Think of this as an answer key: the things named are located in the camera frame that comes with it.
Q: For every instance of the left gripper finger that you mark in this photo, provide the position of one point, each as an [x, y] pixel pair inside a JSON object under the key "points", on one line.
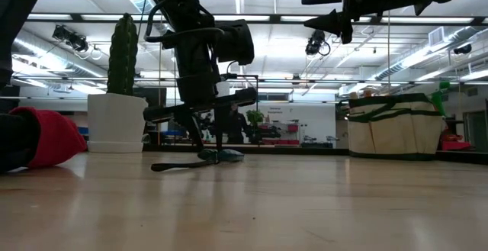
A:
{"points": [[193, 129], [219, 132]]}

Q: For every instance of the green plastic spray bottle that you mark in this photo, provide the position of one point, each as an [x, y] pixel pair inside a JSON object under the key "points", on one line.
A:
{"points": [[438, 100]]}

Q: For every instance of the red black gardening glove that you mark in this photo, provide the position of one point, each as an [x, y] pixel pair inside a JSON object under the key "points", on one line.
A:
{"points": [[57, 140]]}

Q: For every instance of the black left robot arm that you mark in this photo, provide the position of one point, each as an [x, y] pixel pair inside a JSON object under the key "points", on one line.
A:
{"points": [[179, 3]]}

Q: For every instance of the background black robot arm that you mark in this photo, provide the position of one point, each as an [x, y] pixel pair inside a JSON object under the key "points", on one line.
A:
{"points": [[268, 132]]}

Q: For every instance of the beige green-trimmed gardening bag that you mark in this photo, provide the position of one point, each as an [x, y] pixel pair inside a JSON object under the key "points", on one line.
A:
{"points": [[392, 132]]}

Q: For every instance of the person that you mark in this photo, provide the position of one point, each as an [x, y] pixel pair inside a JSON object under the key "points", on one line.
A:
{"points": [[238, 125]]}

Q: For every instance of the black ceiling spotlight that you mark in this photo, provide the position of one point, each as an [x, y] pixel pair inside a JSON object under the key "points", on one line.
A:
{"points": [[315, 41], [78, 42]]}

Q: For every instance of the leafy green potted plant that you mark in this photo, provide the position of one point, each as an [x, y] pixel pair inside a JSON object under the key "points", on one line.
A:
{"points": [[254, 118]]}

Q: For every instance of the red bin shelf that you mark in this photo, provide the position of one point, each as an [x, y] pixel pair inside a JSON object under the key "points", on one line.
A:
{"points": [[291, 128]]}

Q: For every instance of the white plant pot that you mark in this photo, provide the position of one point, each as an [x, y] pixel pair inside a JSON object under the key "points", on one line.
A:
{"points": [[116, 121]]}

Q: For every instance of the green cactus plant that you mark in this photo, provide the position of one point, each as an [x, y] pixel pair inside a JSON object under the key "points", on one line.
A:
{"points": [[122, 52]]}

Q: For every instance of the red crate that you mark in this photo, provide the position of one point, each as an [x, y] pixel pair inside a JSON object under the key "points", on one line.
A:
{"points": [[455, 145]]}

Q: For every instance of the black overhead frame bar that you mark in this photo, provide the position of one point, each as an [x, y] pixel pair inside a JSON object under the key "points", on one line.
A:
{"points": [[274, 18]]}

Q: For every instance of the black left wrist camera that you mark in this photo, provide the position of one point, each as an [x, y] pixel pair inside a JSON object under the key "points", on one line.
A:
{"points": [[236, 41]]}

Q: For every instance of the black table edge rail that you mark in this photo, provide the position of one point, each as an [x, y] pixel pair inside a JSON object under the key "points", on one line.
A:
{"points": [[286, 150]]}

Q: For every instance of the silver ceiling duct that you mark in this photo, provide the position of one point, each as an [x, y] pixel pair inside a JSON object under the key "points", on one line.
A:
{"points": [[450, 37], [57, 52]]}

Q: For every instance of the black ceiling camera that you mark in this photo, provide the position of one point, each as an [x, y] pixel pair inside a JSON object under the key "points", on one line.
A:
{"points": [[462, 49]]}

